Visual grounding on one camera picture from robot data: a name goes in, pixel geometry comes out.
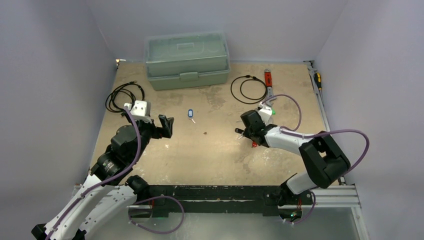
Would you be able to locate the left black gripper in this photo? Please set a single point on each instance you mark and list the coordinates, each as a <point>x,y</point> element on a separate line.
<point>158,132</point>

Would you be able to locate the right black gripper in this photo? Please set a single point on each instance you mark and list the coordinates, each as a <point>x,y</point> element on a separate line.
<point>250,131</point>

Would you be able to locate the metal keyring with keys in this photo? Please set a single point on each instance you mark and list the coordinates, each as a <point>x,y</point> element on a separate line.
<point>241,134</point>

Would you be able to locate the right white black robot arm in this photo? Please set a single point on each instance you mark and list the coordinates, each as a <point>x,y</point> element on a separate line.
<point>322,157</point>

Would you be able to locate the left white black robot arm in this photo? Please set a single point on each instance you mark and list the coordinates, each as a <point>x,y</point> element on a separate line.
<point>108,188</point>

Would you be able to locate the key with blue tag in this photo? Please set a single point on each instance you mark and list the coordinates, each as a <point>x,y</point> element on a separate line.
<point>190,115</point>

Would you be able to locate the green plastic toolbox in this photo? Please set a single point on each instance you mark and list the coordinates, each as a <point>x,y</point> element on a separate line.
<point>187,60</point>

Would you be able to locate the yellow black screwdriver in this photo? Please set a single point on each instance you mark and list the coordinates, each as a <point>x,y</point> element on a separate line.
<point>318,80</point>

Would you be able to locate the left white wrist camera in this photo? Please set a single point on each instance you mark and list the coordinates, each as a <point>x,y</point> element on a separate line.
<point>140,110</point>

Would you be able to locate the red handled adjustable wrench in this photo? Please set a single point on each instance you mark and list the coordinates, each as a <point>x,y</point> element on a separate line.
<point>269,88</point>

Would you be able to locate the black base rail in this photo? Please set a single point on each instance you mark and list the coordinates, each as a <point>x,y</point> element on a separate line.
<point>209,199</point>

